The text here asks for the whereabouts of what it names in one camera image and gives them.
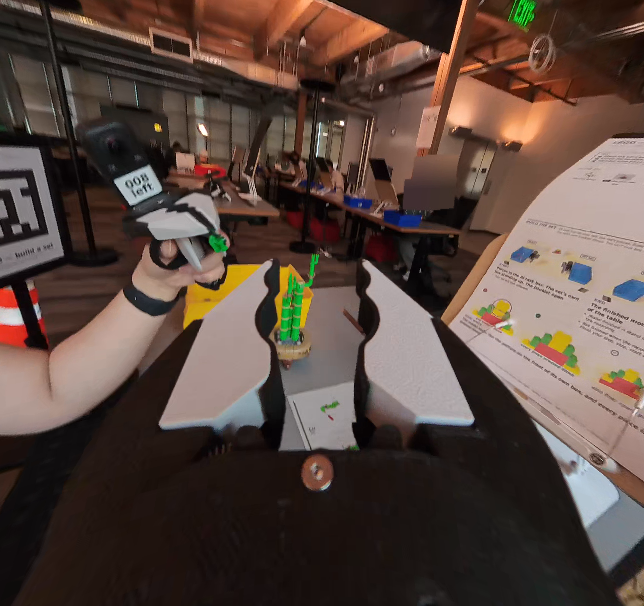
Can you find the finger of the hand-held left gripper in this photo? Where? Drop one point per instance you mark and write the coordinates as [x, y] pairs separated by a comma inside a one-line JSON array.
[[176, 224], [193, 201]]

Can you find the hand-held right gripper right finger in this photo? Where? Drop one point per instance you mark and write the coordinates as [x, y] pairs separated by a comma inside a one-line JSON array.
[[417, 364]]

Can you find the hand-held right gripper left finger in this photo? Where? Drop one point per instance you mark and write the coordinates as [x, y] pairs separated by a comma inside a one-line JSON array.
[[221, 364]]

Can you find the bright green lego stem piece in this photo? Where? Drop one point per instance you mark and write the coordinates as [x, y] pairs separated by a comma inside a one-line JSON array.
[[218, 243]]

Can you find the green lego bamboo model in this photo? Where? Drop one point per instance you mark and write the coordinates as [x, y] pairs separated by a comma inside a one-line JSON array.
[[294, 314]]

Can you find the person's left forearm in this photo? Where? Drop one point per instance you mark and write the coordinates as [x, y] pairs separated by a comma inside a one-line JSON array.
[[75, 374]]

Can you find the person's left hand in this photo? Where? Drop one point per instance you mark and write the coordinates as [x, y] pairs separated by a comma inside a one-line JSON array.
[[166, 281]]

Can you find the yellow plastic bin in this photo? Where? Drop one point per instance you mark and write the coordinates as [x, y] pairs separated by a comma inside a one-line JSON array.
[[211, 304]]

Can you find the black pole stand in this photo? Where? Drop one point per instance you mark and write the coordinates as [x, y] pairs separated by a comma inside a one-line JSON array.
[[65, 113]]

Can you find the black wristband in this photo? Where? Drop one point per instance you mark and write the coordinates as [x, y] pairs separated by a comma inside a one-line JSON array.
[[148, 304]]

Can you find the open instruction booklet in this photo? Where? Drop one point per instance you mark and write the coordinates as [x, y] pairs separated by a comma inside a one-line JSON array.
[[322, 425]]

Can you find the black framed marker sign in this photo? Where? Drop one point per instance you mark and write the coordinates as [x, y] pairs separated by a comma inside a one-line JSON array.
[[30, 244]]

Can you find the long wooden desk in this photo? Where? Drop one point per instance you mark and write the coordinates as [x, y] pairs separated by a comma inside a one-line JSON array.
[[437, 230]]

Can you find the blue plastic bin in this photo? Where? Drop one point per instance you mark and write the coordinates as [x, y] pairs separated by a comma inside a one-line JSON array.
[[358, 202], [402, 218]]

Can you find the printed instruction sheet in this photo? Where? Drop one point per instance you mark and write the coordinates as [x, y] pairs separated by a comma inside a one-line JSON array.
[[553, 264]]

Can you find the orange traffic cone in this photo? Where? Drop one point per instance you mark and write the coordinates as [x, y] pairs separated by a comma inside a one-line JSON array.
[[12, 332]]

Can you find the white metal stand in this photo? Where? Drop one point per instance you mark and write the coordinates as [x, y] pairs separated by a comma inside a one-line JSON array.
[[588, 495]]

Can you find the green exit sign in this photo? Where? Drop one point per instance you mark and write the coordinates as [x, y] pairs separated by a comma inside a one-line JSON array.
[[522, 12]]

